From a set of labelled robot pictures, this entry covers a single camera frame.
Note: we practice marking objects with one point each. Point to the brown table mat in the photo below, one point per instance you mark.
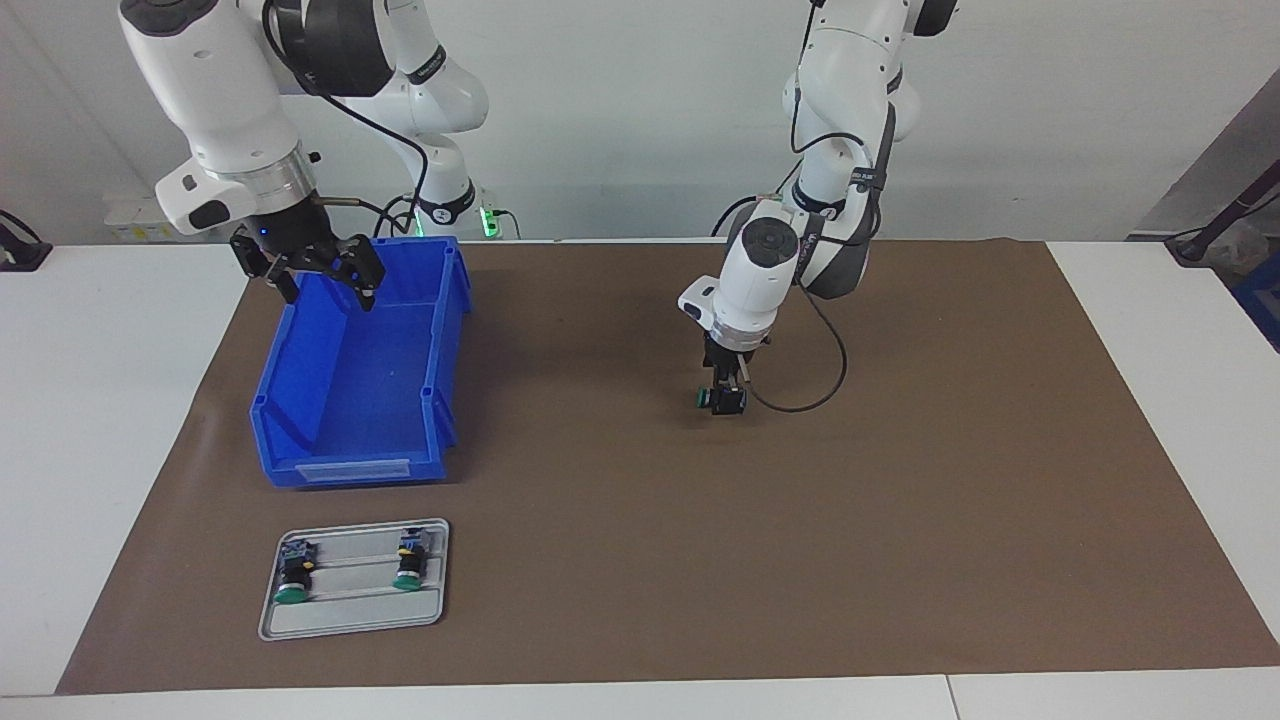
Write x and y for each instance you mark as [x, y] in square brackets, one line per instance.
[700, 550]

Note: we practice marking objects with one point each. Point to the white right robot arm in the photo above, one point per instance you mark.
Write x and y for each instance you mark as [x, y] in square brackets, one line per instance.
[210, 90]

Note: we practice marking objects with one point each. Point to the blue crate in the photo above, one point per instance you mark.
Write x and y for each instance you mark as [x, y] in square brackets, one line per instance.
[1262, 300]

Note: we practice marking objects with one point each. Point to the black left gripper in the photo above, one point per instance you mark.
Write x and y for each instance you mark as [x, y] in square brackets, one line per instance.
[728, 360]

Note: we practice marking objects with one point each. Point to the green push button switch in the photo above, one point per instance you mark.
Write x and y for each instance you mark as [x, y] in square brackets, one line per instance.
[702, 398]
[294, 578]
[408, 570]

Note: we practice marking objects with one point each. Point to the blue plastic storage bin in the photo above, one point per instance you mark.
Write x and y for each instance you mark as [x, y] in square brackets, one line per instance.
[370, 400]

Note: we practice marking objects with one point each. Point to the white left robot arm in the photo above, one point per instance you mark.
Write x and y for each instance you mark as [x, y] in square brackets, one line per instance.
[760, 270]

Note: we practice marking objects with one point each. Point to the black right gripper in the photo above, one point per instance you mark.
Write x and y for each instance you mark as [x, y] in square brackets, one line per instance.
[290, 235]

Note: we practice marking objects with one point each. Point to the grey metal tray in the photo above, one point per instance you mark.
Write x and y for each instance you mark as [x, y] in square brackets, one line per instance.
[350, 610]

